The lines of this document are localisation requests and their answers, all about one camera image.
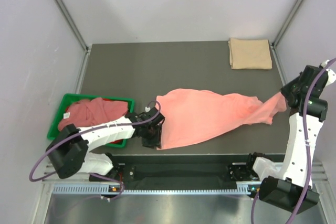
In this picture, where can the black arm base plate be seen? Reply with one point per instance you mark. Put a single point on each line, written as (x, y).
(183, 172)

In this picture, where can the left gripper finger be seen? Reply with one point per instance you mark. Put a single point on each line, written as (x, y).
(151, 144)
(158, 110)

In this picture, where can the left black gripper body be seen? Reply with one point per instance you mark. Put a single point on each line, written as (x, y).
(154, 131)

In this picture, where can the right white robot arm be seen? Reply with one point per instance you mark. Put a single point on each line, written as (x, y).
(290, 188)

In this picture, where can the folded beige t shirt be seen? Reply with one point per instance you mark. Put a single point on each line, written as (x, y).
(249, 54)

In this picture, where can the dusty pink shirt in bin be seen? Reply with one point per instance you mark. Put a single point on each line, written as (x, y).
(85, 113)

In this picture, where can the green plastic bin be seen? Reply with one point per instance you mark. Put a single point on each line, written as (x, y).
(70, 98)

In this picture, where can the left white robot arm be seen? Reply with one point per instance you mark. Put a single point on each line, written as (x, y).
(71, 152)

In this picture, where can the aluminium frame rail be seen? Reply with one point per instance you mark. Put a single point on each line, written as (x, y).
(54, 178)

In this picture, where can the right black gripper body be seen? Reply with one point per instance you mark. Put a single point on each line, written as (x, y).
(293, 86)

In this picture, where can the salmon pink t shirt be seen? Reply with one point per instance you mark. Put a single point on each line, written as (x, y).
(195, 116)

